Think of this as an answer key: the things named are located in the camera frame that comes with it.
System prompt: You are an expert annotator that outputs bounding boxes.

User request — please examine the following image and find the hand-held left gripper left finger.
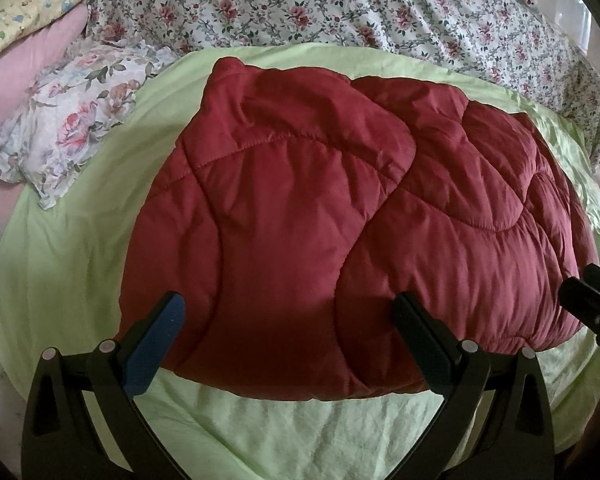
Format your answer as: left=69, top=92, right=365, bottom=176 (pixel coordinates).
left=21, top=291, right=187, bottom=480

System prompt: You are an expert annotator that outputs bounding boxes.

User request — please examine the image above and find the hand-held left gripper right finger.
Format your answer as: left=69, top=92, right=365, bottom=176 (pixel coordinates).
left=392, top=291, right=556, bottom=480

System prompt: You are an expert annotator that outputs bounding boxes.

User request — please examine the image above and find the dark red quilted comforter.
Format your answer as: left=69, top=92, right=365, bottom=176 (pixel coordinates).
left=119, top=56, right=600, bottom=402

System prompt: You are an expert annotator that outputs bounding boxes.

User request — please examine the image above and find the light green bedsheet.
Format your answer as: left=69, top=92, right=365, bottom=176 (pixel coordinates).
left=0, top=42, right=600, bottom=480

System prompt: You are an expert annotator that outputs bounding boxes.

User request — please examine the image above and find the large-flower print pillow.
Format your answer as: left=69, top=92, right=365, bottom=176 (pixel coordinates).
left=0, top=42, right=181, bottom=211

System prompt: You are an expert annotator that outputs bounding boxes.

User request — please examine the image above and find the pink pillow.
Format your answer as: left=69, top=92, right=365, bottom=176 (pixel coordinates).
left=0, top=7, right=91, bottom=151

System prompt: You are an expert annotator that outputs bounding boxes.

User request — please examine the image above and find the small rose print duvet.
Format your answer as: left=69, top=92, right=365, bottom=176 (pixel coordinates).
left=85, top=0, right=600, bottom=171

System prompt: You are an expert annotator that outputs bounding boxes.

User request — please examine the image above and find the yellow floral pillow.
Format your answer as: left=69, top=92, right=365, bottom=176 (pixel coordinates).
left=0, top=0, right=106, bottom=61

